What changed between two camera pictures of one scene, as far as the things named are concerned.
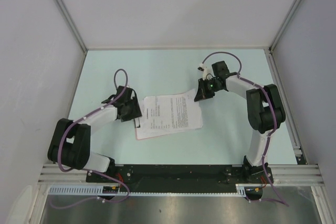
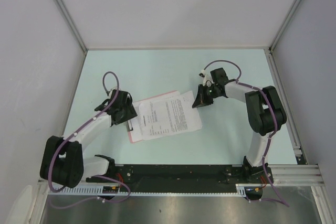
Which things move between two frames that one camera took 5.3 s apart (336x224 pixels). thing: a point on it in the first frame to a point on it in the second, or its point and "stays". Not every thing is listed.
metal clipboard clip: [139, 124] to [129, 126]
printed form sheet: [170, 114] stays
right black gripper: [201, 93] to [201, 100]
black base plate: [176, 178] stays
